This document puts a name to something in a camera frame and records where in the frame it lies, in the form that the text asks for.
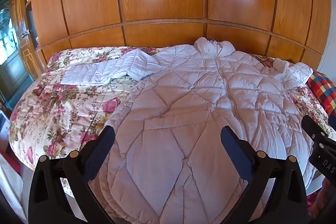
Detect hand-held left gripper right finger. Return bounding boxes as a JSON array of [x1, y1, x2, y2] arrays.
[[220, 126, 307, 224]]

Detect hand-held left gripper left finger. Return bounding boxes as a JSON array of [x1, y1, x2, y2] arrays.
[[28, 125, 116, 224]]

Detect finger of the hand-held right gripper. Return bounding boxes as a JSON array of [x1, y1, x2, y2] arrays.
[[301, 115, 329, 142]]

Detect white quilted puffer jacket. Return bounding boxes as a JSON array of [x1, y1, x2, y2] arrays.
[[60, 37, 314, 219]]

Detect colourful plaid cloth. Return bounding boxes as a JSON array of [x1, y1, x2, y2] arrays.
[[307, 71, 336, 118]]

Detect pink patterned cloth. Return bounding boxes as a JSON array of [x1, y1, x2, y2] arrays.
[[306, 177, 336, 215]]

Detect floral bedspread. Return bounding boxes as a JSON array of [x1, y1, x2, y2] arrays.
[[9, 47, 336, 195]]

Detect red cloth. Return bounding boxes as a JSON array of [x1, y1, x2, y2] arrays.
[[0, 152, 21, 174]]

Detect white panel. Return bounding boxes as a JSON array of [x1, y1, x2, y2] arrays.
[[0, 152, 28, 212]]

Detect wooden glass-door cabinet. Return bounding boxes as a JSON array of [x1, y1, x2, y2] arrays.
[[0, 0, 36, 110]]

